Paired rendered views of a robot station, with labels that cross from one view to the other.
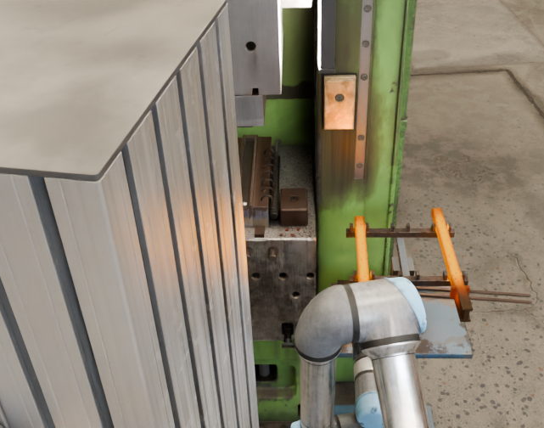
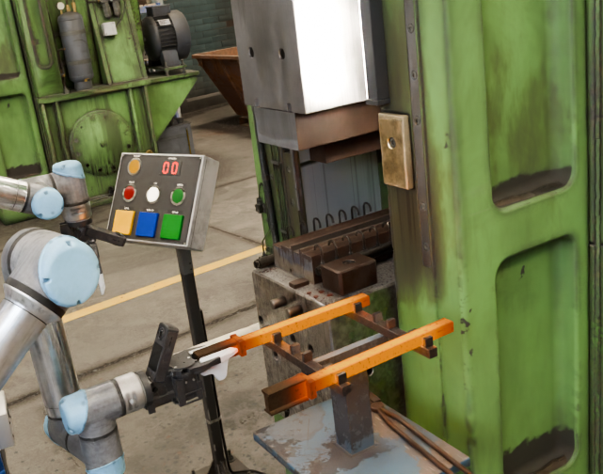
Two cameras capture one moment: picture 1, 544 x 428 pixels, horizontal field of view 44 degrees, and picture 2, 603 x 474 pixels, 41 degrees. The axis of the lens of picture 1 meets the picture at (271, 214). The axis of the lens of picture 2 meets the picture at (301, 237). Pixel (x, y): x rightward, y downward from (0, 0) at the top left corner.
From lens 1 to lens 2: 1.77 m
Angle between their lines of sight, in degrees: 52
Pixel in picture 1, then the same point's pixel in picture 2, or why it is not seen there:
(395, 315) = (26, 260)
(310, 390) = not seen: hidden behind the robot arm
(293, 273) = (317, 350)
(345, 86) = (394, 127)
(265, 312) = not seen: hidden behind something
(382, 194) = (453, 300)
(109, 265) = not seen: outside the picture
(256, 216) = (305, 265)
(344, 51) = (396, 83)
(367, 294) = (34, 235)
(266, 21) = (287, 25)
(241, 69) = (278, 79)
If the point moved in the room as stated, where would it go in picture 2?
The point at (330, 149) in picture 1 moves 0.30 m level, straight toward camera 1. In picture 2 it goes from (398, 214) to (290, 246)
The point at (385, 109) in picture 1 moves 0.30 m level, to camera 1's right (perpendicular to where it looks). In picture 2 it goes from (443, 171) to (557, 192)
